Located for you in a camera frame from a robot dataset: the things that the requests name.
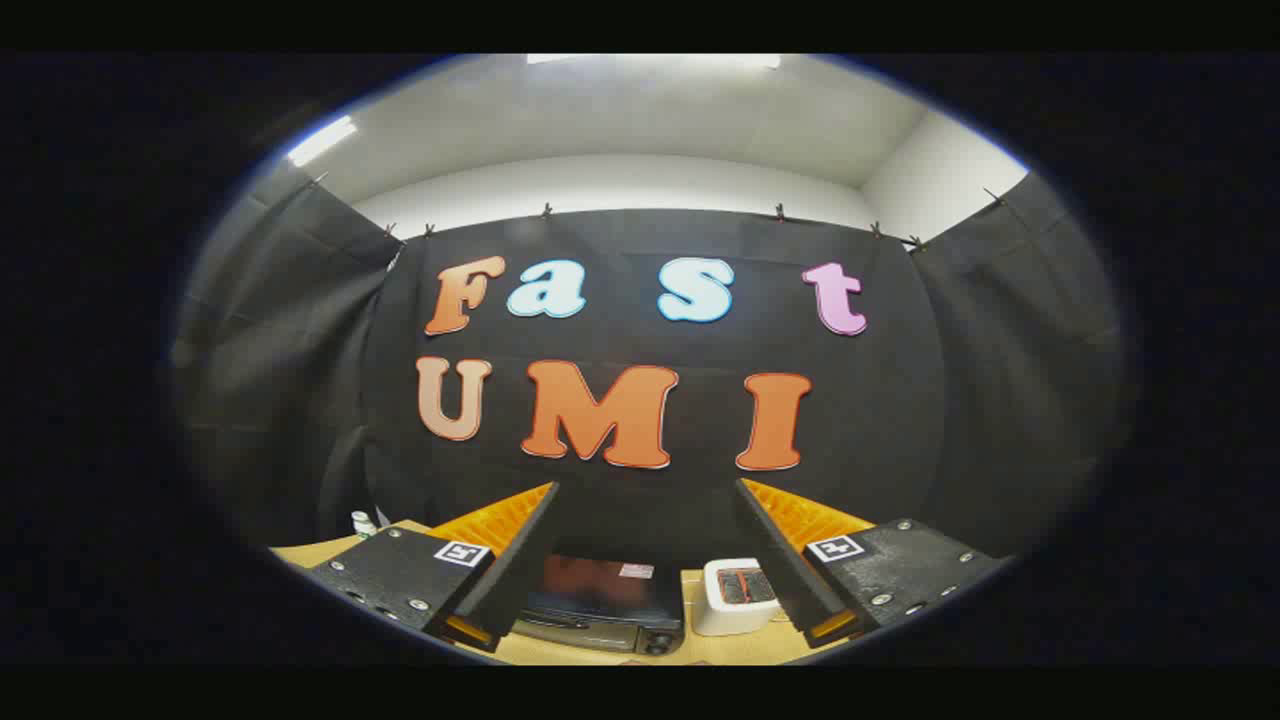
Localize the white pop-up toaster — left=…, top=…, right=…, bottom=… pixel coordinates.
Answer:
left=692, top=558, right=786, bottom=637

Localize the dark grey side curtain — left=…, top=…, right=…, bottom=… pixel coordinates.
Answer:
left=172, top=165, right=406, bottom=549
left=910, top=172, right=1126, bottom=561

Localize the ceiling light panel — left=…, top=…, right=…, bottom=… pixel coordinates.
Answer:
left=287, top=115, right=358, bottom=168

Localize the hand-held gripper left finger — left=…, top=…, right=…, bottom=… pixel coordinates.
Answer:
left=310, top=482, right=561, bottom=653

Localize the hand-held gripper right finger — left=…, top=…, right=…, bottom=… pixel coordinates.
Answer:
left=736, top=478, right=1009, bottom=649

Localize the black toaster oven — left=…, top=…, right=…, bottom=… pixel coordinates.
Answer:
left=512, top=552, right=686, bottom=657

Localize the black backdrop cloth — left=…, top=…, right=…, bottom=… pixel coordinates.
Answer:
left=362, top=208, right=946, bottom=561

